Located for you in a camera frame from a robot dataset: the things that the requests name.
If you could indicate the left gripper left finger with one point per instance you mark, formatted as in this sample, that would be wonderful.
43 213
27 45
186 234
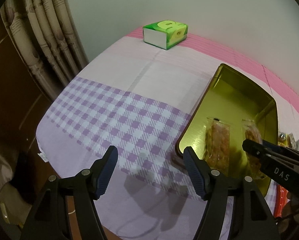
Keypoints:
105 169

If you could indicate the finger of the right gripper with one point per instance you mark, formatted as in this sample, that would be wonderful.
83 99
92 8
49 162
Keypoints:
267 149

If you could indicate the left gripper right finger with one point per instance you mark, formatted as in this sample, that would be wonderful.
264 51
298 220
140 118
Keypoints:
198 171

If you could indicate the small sesame cake packet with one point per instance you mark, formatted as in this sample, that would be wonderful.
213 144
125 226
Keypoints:
292 142

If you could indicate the clear pastry snack packet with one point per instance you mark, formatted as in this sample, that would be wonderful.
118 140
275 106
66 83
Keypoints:
218 145

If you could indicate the red snack packet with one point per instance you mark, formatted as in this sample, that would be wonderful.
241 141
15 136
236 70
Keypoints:
281 200

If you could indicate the yellow snack packet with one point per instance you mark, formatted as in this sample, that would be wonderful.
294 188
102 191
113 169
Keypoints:
283 139

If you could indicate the maroon gold coffee tin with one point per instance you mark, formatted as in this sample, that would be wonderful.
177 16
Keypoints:
232 98

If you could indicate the pink purple checked tablecloth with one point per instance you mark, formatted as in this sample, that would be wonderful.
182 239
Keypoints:
139 98

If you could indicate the green tissue pack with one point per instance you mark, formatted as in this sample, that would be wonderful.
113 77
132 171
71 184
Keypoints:
165 34

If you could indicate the beige patterned curtain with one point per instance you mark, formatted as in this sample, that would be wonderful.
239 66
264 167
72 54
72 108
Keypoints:
44 37

